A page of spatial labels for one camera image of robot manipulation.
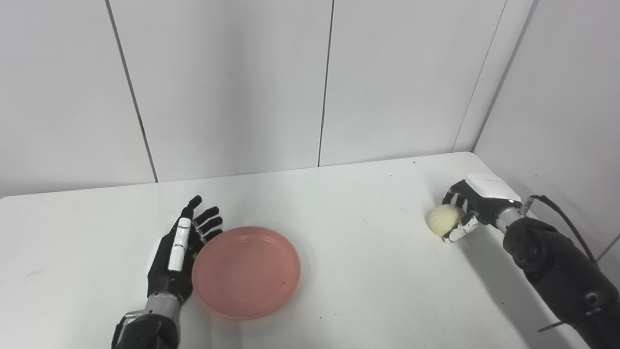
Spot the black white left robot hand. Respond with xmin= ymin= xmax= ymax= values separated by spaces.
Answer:
xmin=147 ymin=195 xmax=224 ymax=305

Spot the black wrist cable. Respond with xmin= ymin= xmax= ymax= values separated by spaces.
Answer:
xmin=111 ymin=312 xmax=144 ymax=348
xmin=520 ymin=195 xmax=601 ymax=265

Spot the pink round plate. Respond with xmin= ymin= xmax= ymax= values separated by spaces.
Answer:
xmin=192 ymin=226 xmax=302 ymax=320

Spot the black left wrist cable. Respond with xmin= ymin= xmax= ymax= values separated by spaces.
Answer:
xmin=111 ymin=312 xmax=144 ymax=348

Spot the cream steamed bun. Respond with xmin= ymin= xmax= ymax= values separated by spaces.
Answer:
xmin=428 ymin=204 xmax=464 ymax=237

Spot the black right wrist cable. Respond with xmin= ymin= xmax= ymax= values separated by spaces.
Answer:
xmin=520 ymin=195 xmax=601 ymax=265

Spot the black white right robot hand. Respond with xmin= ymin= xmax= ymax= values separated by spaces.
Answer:
xmin=442 ymin=173 xmax=523 ymax=244

